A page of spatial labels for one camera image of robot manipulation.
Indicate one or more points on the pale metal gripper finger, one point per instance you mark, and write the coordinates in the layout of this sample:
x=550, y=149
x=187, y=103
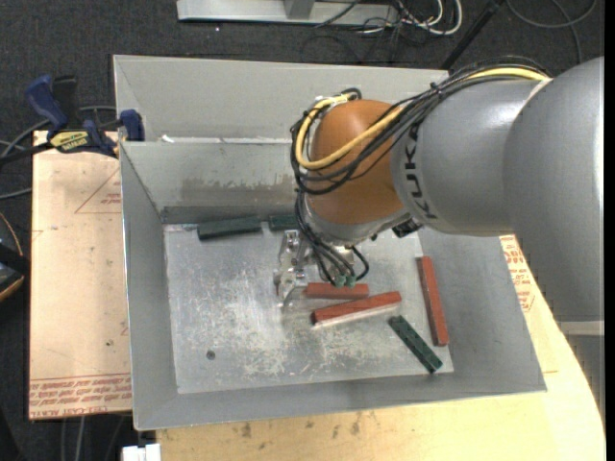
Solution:
x=281, y=281
x=294, y=295

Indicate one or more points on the dark green flat block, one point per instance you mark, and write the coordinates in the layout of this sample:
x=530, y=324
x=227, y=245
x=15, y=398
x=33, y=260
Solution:
x=228, y=227
x=415, y=345
x=281, y=222

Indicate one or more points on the red-brown flat block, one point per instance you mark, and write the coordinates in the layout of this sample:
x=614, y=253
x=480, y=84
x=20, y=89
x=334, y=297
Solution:
x=432, y=300
x=336, y=291
x=355, y=308

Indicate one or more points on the grey metal bin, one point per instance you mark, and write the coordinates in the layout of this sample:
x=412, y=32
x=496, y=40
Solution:
x=230, y=315

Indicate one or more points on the brown cardboard board, red print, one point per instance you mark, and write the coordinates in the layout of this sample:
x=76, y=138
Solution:
x=79, y=276

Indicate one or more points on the black cylinder on white bracket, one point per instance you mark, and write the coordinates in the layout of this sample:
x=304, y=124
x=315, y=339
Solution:
x=406, y=228

